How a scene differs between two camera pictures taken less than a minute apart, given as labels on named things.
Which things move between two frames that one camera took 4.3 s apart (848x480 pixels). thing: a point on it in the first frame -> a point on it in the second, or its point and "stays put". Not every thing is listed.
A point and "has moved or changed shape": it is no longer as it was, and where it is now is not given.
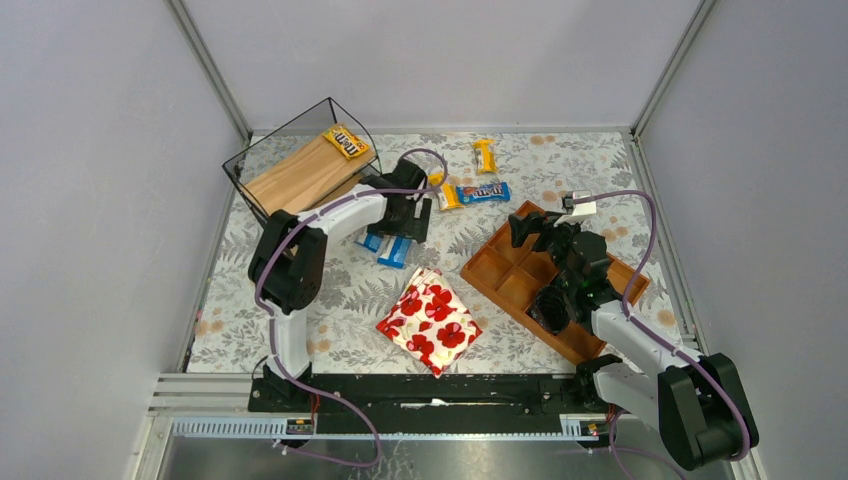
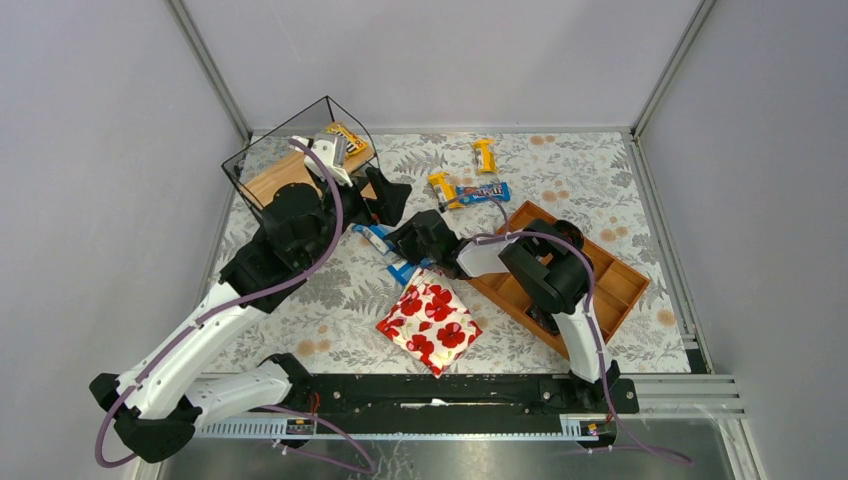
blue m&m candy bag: [483, 193] stays put
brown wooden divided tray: [511, 277] stays put
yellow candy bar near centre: [448, 191] stays put
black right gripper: [547, 232] -> [411, 240]
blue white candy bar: [395, 251] has moved or changed shape
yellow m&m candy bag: [351, 145] stays put
